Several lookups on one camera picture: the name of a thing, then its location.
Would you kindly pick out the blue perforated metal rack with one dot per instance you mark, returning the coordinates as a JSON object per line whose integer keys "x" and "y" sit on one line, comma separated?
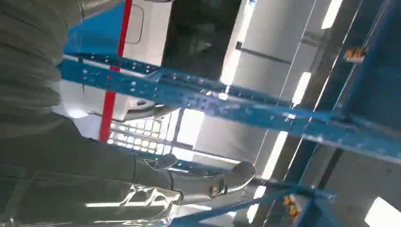
{"x": 188, "y": 94}

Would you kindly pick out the bright grid window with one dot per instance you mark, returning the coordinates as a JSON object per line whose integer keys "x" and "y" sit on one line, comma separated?
{"x": 141, "y": 137}

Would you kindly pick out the dark glass panel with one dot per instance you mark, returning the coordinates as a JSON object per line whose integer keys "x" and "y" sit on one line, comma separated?
{"x": 200, "y": 34}

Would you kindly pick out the ceiling strip light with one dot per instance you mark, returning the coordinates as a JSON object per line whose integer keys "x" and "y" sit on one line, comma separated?
{"x": 275, "y": 155}
{"x": 331, "y": 14}
{"x": 301, "y": 89}
{"x": 383, "y": 214}

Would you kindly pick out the white panel with red stripe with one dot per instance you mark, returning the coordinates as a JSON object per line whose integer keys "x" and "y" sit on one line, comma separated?
{"x": 147, "y": 34}

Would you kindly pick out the orange rack clip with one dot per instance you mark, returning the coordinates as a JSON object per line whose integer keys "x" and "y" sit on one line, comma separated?
{"x": 354, "y": 55}
{"x": 292, "y": 205}

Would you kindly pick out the clear plastic film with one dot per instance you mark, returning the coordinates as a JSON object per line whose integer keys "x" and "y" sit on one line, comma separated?
{"x": 94, "y": 206}

